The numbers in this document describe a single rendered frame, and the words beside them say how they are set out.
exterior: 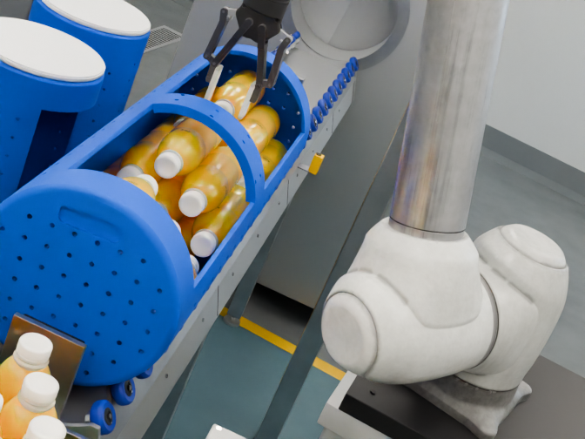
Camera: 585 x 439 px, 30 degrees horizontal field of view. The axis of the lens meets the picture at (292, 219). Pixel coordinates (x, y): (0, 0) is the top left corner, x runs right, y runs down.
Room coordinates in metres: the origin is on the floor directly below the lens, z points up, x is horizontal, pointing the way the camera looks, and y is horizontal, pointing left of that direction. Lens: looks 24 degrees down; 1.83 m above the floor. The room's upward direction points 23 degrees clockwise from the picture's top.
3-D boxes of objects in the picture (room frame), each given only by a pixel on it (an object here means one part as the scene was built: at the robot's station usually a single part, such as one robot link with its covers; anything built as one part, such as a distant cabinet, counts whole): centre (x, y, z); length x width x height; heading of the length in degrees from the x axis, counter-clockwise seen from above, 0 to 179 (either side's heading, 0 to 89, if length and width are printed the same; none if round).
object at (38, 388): (0.98, 0.18, 1.10); 0.04 x 0.04 x 0.02
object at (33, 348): (1.04, 0.21, 1.10); 0.04 x 0.04 x 0.02
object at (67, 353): (1.17, 0.22, 0.99); 0.10 x 0.02 x 0.12; 87
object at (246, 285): (3.19, 0.05, 0.31); 0.06 x 0.06 x 0.63; 87
